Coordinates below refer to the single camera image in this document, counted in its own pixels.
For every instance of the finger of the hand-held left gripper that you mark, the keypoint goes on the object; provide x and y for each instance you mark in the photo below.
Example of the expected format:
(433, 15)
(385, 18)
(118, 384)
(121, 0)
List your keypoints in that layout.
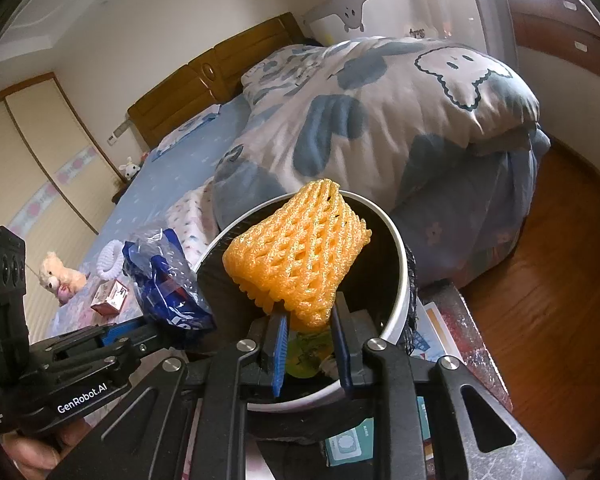
(155, 342)

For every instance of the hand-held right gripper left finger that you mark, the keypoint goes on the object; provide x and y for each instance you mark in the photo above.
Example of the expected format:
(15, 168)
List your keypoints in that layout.
(280, 355)

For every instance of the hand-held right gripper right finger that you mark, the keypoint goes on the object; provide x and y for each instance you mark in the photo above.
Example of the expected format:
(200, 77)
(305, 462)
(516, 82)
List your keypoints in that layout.
(342, 355)

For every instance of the dark blue plastic bag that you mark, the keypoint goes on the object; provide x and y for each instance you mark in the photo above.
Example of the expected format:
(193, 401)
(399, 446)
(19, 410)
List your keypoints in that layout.
(172, 290)

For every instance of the white round trash bin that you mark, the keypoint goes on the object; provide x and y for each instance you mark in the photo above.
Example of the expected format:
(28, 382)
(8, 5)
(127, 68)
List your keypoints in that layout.
(397, 280)

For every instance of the orange foam fruit net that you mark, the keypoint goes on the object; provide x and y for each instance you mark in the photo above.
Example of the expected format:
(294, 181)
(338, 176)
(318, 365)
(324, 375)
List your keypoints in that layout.
(300, 255)

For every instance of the person's left hand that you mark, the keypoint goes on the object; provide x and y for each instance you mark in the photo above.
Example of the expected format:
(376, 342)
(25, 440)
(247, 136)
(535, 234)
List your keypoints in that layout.
(32, 457)

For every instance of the cream teddy bear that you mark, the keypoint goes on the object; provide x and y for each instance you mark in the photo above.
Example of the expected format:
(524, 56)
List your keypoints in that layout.
(60, 277)

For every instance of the small red and white box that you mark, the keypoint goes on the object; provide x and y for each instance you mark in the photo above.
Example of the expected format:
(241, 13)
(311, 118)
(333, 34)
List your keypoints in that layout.
(109, 297)

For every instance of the teal printed box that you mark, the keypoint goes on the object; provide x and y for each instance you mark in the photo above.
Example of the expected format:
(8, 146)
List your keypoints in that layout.
(350, 447)

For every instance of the white foam fruit net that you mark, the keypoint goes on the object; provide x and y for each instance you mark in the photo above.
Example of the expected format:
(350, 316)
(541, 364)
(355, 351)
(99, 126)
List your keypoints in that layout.
(109, 260)

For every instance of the black bin liner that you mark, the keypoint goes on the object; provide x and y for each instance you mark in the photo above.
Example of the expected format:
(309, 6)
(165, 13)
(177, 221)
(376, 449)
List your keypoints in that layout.
(412, 290)

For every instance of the white and orange leaflet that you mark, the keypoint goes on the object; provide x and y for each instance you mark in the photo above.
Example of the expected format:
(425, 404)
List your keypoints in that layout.
(437, 332)

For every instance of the dark red stool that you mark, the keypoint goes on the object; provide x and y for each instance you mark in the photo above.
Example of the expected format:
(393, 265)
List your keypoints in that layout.
(472, 340)

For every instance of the cream sliding door wardrobe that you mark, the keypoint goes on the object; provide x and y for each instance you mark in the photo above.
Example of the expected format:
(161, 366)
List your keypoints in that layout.
(35, 170)

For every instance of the light blue bed sheet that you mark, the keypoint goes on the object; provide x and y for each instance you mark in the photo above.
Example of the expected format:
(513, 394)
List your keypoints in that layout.
(150, 200)

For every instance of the brown wooden nightstand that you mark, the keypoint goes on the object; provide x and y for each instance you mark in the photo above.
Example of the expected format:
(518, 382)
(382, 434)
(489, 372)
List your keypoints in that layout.
(121, 192)

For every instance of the small white bunny toy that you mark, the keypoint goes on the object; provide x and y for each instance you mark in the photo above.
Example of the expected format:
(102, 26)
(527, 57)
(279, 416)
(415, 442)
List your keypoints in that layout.
(129, 169)

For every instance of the blue printed pillow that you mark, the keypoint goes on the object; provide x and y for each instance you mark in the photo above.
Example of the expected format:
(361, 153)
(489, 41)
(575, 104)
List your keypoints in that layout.
(190, 130)

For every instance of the grey blue printed duvet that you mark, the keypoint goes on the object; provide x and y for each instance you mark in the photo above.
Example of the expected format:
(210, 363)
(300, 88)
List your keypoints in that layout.
(380, 140)

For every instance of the brown wooden headboard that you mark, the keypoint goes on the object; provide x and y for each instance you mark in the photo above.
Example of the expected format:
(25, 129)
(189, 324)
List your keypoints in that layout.
(205, 75)

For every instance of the brown wooden drawer cabinet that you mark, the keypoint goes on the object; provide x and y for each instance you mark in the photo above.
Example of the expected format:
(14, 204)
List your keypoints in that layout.
(565, 10)

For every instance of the white wall controller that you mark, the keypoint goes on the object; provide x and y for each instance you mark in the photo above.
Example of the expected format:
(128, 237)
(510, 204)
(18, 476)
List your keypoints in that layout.
(117, 133)

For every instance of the white crib rail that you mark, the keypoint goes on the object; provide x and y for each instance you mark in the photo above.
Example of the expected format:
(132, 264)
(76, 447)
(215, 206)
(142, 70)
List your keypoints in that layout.
(395, 5)

